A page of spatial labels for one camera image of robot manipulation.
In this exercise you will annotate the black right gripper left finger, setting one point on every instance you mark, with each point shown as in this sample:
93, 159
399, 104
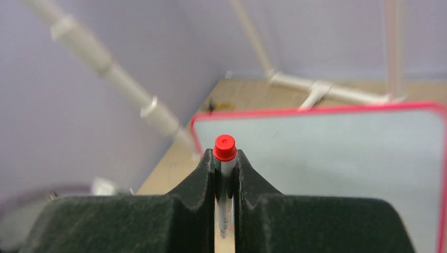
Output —
181, 220

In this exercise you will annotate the red white marker pen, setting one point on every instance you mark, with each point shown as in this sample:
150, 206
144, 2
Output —
224, 153

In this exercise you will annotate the yellow black needle-nose pliers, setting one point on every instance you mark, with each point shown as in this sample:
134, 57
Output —
219, 106

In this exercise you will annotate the pink-rimmed whiteboard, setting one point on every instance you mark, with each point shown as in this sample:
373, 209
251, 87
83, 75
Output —
395, 152

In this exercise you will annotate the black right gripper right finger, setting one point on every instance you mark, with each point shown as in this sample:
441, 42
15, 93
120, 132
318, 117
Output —
266, 220

